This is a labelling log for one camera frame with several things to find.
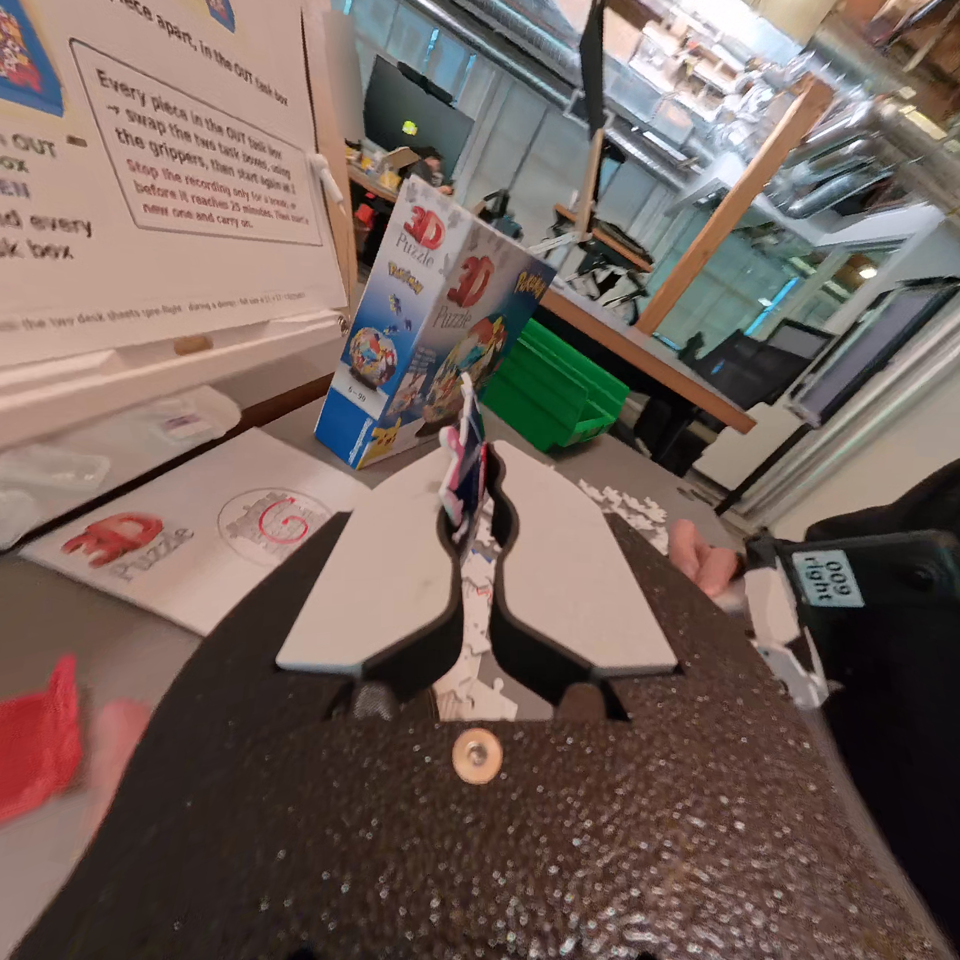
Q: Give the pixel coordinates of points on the blue puzzle box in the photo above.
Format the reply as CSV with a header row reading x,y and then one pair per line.
x,y
390,300

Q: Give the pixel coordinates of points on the silver ventilation duct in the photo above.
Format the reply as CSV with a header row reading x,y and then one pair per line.
x,y
825,172

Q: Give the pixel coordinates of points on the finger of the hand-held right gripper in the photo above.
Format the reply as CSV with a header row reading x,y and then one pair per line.
x,y
802,675
771,607

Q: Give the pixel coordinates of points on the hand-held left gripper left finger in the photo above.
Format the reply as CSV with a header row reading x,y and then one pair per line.
x,y
367,577

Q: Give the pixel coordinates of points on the pile of white puzzle pieces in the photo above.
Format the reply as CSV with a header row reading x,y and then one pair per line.
x,y
630,510

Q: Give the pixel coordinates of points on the printed instruction sign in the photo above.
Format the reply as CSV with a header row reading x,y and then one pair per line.
x,y
187,150

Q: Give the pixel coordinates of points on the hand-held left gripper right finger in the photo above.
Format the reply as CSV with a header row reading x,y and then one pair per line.
x,y
581,577

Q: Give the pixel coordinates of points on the green plastic bin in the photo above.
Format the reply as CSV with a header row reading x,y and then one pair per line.
x,y
562,390

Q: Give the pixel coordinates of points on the wooden post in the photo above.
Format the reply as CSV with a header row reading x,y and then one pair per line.
x,y
735,202

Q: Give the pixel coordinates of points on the black chair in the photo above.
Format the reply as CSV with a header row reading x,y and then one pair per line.
x,y
742,367

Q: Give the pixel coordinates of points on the black monitor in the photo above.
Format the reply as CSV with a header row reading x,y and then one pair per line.
x,y
394,97

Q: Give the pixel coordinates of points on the red plastic case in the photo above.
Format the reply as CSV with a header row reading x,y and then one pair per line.
x,y
37,735

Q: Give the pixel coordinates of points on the colourful puzzle piece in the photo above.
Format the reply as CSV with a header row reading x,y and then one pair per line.
x,y
466,480

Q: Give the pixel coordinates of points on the person's right hand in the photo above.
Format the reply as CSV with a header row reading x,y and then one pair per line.
x,y
709,559

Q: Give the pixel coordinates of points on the wooden workbench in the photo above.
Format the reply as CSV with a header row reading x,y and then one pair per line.
x,y
675,360

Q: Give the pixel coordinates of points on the puzzle instruction sheet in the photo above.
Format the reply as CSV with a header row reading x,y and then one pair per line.
x,y
187,547

